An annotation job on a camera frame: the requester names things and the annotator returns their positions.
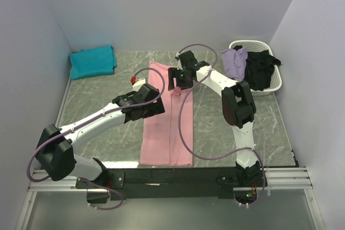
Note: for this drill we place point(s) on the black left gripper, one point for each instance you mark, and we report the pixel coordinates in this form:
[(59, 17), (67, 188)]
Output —
[(156, 107)]

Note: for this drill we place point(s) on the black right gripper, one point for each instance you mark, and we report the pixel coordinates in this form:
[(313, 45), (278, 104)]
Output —
[(173, 73)]

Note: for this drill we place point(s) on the pink t shirt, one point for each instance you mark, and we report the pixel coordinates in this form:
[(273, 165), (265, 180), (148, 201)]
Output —
[(161, 145)]

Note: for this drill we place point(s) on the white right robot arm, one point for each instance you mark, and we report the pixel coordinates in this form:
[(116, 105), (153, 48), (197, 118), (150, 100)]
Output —
[(238, 108)]

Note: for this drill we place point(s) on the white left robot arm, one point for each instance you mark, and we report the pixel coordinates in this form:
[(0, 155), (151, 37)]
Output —
[(56, 145)]

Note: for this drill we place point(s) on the lavender t shirt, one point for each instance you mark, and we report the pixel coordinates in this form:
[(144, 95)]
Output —
[(234, 63)]

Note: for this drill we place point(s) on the folded teal t shirt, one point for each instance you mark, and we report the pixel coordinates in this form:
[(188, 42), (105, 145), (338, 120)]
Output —
[(93, 62)]

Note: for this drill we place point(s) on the white plastic laundry basket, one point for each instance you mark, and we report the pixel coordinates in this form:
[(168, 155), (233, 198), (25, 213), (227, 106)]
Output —
[(258, 46)]

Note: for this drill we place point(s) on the black t shirt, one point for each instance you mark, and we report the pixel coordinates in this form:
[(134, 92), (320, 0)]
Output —
[(259, 69)]

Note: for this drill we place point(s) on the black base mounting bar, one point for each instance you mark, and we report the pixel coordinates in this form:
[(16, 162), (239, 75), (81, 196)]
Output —
[(141, 183)]

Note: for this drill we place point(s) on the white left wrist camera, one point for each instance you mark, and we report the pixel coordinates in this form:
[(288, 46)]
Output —
[(137, 83)]

